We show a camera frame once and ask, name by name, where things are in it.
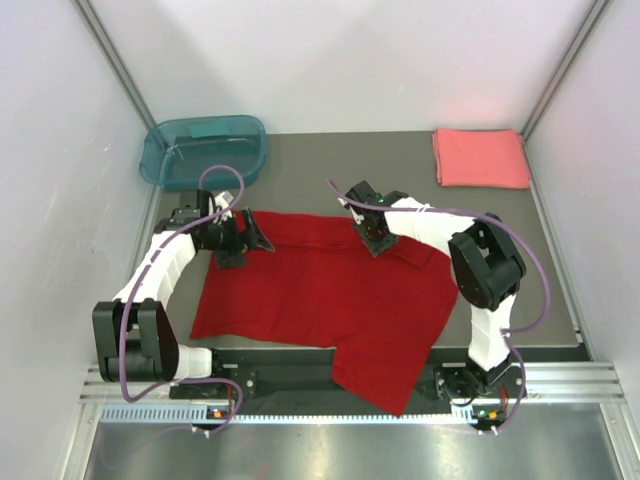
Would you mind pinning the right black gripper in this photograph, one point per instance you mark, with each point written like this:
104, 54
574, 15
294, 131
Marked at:
375, 247

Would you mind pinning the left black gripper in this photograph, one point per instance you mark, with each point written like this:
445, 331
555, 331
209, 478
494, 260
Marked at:
250, 236

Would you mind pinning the red t-shirt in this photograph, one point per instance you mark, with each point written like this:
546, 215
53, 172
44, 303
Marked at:
321, 287

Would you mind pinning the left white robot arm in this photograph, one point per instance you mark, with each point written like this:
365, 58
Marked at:
132, 332

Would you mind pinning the teal plastic bin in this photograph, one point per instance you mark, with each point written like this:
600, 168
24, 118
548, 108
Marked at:
177, 152

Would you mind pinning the folded pink t-shirt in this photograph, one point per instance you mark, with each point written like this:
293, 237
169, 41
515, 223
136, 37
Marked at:
485, 159

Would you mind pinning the black mounting plate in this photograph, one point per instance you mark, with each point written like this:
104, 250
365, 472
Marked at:
298, 382

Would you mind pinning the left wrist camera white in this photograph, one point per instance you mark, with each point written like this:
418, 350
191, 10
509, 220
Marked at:
220, 201

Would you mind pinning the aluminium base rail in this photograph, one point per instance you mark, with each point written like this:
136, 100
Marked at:
213, 404

